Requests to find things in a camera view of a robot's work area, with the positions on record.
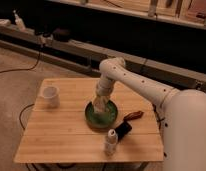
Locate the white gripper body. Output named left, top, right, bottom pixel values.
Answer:
left=96, top=83, right=113, bottom=99

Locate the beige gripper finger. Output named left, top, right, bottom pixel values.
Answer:
left=104, top=99, right=110, bottom=112
left=92, top=98, right=99, bottom=110

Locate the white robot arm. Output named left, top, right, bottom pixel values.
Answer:
left=93, top=58, right=206, bottom=171

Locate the green plate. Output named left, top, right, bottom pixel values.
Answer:
left=85, top=100, right=118, bottom=129

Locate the black rectangular device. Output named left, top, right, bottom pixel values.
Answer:
left=115, top=121, right=132, bottom=140

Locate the brown oblong object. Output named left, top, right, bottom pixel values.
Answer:
left=123, top=111, right=144, bottom=121

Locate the white plastic bottle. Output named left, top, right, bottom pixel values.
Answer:
left=104, top=129, right=118, bottom=155

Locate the wooden table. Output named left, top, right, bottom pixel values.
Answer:
left=14, top=78, right=163, bottom=163

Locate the black object on ledge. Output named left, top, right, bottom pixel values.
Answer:
left=52, top=28, right=71, bottom=42

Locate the white spray bottle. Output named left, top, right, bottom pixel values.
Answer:
left=13, top=11, right=26, bottom=31

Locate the black cable under table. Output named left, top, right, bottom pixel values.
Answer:
left=18, top=103, right=36, bottom=131

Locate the black floor cable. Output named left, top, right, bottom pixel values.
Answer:
left=0, top=49, right=42, bottom=76

